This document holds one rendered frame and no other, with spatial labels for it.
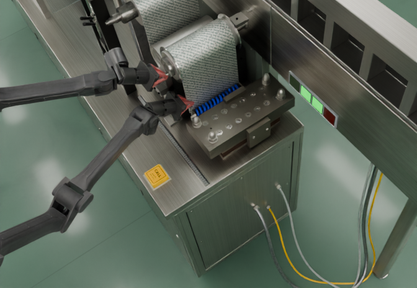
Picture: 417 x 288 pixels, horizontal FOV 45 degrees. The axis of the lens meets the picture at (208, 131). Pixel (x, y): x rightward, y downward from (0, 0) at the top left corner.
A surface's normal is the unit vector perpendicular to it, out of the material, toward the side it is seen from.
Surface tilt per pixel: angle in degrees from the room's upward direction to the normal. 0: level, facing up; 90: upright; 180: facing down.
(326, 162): 0
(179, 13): 92
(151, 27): 92
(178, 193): 0
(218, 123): 0
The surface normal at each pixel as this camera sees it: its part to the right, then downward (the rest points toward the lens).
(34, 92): 0.14, -0.36
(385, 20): -0.11, -0.55
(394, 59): -0.83, 0.51
